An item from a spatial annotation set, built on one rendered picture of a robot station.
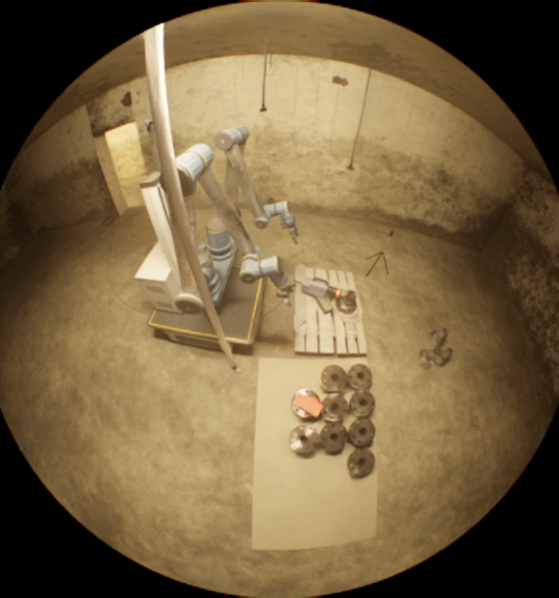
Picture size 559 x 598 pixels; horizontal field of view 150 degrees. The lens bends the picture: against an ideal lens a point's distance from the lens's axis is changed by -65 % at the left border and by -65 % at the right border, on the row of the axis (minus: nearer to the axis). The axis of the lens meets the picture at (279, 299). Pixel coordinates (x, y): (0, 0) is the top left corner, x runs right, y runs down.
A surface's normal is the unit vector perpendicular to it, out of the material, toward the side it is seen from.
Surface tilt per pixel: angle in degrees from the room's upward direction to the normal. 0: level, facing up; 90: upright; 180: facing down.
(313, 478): 0
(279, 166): 91
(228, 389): 0
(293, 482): 0
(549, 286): 90
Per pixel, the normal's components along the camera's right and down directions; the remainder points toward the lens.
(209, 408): 0.05, -0.59
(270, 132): -0.05, 0.80
